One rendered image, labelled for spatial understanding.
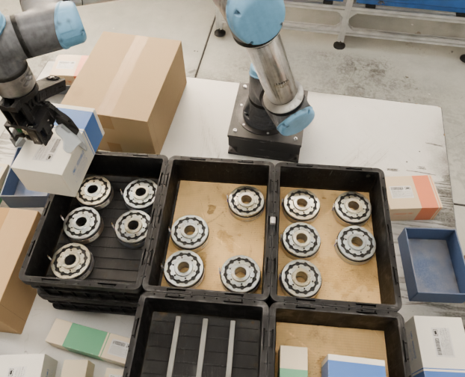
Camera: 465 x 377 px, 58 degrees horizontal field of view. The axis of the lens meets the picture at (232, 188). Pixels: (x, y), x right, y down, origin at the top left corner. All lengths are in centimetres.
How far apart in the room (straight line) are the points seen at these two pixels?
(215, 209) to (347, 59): 201
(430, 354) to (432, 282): 25
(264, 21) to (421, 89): 213
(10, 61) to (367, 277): 94
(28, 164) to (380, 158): 111
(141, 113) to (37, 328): 69
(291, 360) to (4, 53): 83
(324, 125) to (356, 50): 155
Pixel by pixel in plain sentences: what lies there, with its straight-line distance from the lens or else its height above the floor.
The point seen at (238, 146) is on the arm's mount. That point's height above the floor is 75.
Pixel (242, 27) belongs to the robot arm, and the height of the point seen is 135.
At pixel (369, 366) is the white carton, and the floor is 92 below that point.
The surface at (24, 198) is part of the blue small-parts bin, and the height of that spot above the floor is 76.
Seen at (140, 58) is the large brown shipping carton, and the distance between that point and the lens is 158.
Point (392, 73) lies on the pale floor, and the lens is 300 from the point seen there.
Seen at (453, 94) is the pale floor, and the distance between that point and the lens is 301.
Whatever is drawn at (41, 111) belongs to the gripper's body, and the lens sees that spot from 96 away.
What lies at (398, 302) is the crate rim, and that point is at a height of 93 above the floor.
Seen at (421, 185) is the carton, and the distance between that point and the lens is 144.
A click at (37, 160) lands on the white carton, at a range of 103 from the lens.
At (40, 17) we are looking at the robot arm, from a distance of 84.
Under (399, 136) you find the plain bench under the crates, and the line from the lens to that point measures 165.
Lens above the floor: 188
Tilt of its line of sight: 57 degrees down
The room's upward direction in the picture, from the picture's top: 1 degrees counter-clockwise
